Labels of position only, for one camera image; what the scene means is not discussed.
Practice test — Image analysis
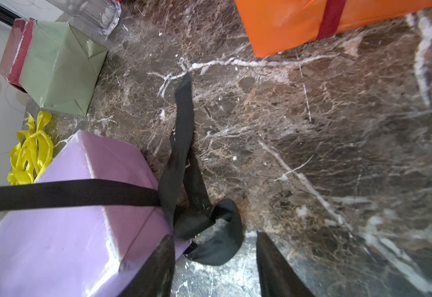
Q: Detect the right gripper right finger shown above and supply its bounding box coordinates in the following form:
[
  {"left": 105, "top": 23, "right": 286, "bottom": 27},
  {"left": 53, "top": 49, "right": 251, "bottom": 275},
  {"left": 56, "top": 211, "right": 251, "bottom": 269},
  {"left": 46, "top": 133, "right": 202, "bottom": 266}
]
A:
[{"left": 256, "top": 232, "right": 314, "bottom": 297}]

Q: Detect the black printed ribbon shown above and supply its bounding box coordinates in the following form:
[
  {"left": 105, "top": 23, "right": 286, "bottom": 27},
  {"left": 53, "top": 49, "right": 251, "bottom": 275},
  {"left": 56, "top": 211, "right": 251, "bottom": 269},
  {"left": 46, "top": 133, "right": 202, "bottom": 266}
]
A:
[{"left": 0, "top": 74, "right": 244, "bottom": 266}]

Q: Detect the red ribbon bow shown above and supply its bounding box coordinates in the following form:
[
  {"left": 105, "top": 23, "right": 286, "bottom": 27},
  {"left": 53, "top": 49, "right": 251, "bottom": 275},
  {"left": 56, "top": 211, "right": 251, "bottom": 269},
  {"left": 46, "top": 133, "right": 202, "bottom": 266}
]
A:
[{"left": 316, "top": 0, "right": 346, "bottom": 40}]

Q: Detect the clear plastic cup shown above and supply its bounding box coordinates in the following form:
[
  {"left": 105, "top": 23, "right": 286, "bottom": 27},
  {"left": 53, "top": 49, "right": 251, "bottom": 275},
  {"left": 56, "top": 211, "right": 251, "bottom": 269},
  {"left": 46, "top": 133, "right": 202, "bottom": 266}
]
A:
[{"left": 66, "top": 0, "right": 121, "bottom": 36}]

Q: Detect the purple gift box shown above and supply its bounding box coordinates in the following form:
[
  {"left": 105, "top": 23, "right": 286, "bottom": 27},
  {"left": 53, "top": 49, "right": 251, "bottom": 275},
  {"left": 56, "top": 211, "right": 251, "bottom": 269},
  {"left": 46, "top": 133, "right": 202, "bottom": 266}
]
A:
[{"left": 0, "top": 131, "right": 170, "bottom": 297}]

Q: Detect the red gift box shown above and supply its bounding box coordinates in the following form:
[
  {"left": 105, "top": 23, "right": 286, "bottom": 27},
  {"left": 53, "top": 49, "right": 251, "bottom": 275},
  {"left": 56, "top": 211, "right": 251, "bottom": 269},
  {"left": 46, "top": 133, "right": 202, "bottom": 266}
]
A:
[{"left": 0, "top": 18, "right": 35, "bottom": 93}]

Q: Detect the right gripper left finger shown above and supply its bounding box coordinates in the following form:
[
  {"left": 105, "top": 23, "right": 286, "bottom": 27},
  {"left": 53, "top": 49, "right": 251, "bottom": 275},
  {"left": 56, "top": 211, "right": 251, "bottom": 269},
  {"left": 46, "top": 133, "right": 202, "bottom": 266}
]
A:
[{"left": 120, "top": 235, "right": 175, "bottom": 297}]

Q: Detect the orange gift box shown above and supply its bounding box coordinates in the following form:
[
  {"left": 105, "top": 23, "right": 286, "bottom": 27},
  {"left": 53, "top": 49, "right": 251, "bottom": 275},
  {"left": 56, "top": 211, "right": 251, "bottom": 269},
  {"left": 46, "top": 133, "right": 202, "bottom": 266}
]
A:
[{"left": 236, "top": 0, "right": 432, "bottom": 58}]

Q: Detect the yellow ribbon of red box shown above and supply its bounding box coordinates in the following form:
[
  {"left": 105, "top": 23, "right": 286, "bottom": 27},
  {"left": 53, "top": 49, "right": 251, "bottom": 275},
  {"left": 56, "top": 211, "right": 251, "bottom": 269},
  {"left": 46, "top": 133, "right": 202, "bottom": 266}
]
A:
[{"left": 7, "top": 111, "right": 54, "bottom": 186}]

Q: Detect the green gift box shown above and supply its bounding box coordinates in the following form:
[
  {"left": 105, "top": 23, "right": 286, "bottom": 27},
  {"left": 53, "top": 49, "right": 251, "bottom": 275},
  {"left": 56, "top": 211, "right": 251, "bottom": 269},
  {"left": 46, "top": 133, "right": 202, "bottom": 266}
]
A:
[{"left": 19, "top": 21, "right": 108, "bottom": 116}]

